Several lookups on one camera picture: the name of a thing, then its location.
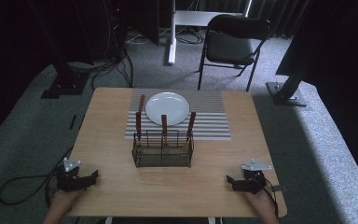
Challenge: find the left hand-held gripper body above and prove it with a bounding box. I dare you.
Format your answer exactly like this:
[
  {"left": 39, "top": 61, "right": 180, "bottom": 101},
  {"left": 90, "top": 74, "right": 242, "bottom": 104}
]
[{"left": 55, "top": 157, "right": 88, "bottom": 193}]

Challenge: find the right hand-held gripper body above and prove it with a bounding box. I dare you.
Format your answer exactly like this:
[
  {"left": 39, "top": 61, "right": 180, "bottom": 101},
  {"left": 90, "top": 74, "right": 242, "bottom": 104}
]
[{"left": 241, "top": 159, "right": 273, "bottom": 196}]

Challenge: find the person's left hand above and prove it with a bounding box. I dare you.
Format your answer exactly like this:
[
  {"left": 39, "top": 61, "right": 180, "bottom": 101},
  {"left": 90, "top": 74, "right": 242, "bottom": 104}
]
[{"left": 47, "top": 189, "right": 83, "bottom": 223}]

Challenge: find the person's right hand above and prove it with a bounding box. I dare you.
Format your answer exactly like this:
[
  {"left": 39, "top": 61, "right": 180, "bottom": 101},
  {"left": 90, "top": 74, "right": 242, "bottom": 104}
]
[{"left": 244, "top": 189, "right": 278, "bottom": 223}]

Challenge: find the grey striped placemat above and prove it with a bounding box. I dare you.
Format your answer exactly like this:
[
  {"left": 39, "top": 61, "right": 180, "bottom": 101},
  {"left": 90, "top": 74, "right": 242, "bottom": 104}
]
[{"left": 124, "top": 89, "right": 232, "bottom": 141}]

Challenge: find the black metal stand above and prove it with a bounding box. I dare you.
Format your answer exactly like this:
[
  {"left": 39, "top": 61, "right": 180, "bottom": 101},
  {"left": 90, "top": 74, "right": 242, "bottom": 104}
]
[
  {"left": 266, "top": 55, "right": 309, "bottom": 107},
  {"left": 27, "top": 0, "right": 90, "bottom": 100}
]

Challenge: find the white round plate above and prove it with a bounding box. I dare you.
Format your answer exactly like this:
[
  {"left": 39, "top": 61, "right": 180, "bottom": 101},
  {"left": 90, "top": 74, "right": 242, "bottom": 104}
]
[{"left": 145, "top": 91, "right": 191, "bottom": 126}]

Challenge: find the black folding chair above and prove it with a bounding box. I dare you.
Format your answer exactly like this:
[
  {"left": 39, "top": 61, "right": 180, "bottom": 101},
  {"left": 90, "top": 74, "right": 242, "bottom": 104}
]
[{"left": 197, "top": 13, "right": 273, "bottom": 92}]

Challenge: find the dark computer tower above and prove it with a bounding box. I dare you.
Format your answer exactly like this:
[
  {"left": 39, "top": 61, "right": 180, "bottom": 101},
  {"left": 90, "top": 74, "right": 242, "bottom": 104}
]
[{"left": 115, "top": 0, "right": 161, "bottom": 47}]

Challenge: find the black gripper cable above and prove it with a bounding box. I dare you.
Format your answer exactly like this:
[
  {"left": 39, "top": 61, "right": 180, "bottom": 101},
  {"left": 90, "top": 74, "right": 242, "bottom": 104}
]
[
  {"left": 0, "top": 146, "right": 76, "bottom": 209},
  {"left": 262, "top": 176, "right": 280, "bottom": 218}
]

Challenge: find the wooden-handled cutlery piece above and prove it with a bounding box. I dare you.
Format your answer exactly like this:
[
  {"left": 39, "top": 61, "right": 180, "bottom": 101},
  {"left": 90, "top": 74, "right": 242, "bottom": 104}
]
[
  {"left": 160, "top": 114, "right": 169, "bottom": 147},
  {"left": 135, "top": 111, "right": 143, "bottom": 147},
  {"left": 186, "top": 111, "right": 197, "bottom": 145},
  {"left": 138, "top": 93, "right": 146, "bottom": 114}
]

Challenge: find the black wire cutlery basket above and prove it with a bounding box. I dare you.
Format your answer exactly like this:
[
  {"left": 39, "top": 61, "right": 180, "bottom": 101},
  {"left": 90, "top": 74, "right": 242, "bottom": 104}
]
[{"left": 131, "top": 129, "right": 195, "bottom": 169}]

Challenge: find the bundle of floor cables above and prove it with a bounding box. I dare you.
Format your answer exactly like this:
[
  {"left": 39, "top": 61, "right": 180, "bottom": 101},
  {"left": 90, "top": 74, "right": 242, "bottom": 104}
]
[{"left": 68, "top": 18, "right": 135, "bottom": 89}]

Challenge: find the white desk frame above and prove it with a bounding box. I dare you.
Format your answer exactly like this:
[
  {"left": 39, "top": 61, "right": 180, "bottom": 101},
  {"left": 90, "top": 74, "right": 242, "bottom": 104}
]
[{"left": 167, "top": 0, "right": 253, "bottom": 66}]

